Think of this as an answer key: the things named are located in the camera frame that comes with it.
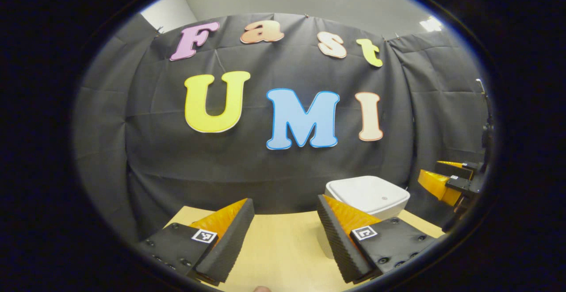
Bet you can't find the white desktop garbage bin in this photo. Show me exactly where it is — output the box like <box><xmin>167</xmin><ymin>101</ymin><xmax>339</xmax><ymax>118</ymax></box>
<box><xmin>325</xmin><ymin>176</ymin><xmax>411</xmax><ymax>221</ymax></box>

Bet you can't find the wooden desktop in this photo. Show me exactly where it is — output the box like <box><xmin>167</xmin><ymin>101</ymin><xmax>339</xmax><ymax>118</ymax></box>
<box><xmin>164</xmin><ymin>206</ymin><xmax>445</xmax><ymax>292</ymax></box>

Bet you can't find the black backdrop cloth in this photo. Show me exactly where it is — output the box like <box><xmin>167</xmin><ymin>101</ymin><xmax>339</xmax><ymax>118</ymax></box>
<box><xmin>73</xmin><ymin>13</ymin><xmax>493</xmax><ymax>244</ymax></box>

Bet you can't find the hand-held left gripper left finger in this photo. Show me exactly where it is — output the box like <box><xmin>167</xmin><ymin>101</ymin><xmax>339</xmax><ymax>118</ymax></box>
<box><xmin>137</xmin><ymin>198</ymin><xmax>256</xmax><ymax>286</ymax></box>

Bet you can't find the ceiling light panel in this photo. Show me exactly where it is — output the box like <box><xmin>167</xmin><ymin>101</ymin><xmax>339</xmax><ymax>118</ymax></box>
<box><xmin>419</xmin><ymin>17</ymin><xmax>443</xmax><ymax>32</ymax></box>

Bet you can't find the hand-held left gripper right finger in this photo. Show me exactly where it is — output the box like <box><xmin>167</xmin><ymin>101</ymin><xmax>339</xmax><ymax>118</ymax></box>
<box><xmin>317</xmin><ymin>195</ymin><xmax>443</xmax><ymax>284</ymax></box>

